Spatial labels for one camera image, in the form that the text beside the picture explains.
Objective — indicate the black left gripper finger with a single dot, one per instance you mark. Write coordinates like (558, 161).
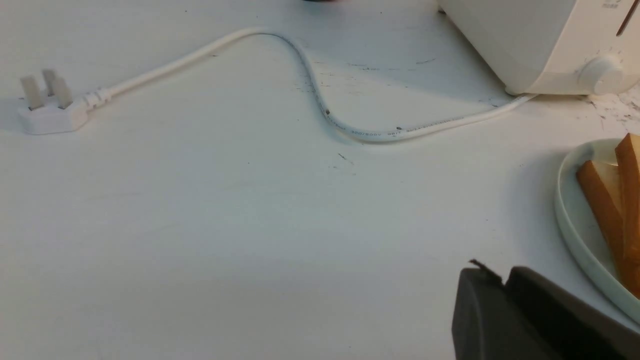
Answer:
(529, 317)

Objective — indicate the toast slice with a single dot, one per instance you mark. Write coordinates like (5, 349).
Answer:
(627, 154)
(600, 184)

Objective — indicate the light green round plate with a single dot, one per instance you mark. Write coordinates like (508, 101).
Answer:
(579, 228)

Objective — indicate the white two-slot toaster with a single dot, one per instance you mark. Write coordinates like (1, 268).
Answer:
(554, 47)

